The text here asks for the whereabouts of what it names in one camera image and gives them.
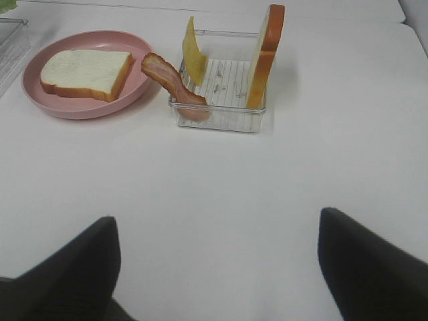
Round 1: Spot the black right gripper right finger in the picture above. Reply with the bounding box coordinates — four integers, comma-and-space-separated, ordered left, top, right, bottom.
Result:
319, 207, 427, 320

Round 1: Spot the green lettuce leaf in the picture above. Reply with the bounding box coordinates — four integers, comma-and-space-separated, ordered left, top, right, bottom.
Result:
0, 0, 17, 14

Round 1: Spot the pink round plate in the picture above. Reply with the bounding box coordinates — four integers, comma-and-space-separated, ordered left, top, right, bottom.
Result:
22, 31, 152, 120

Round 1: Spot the bread slice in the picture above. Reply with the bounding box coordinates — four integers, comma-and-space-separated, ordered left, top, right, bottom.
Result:
245, 4, 286, 109
40, 49, 134, 102

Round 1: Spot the clear left plastic tray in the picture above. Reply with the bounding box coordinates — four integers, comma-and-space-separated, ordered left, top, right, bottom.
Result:
1, 18, 31, 96

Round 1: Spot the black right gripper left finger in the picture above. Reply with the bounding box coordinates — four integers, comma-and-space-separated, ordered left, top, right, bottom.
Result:
1, 217, 132, 320

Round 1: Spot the bacon strip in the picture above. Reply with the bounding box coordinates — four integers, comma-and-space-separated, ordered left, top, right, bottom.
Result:
141, 53, 211, 122

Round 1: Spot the clear right plastic tray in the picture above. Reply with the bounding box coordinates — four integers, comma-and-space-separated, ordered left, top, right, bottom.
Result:
169, 29, 266, 133

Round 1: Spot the clear plastic tray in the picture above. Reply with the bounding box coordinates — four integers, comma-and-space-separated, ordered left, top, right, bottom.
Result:
169, 29, 266, 133
1, 18, 31, 96

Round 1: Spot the yellow cheese slice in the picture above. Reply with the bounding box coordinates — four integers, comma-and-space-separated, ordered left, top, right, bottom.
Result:
182, 16, 208, 86

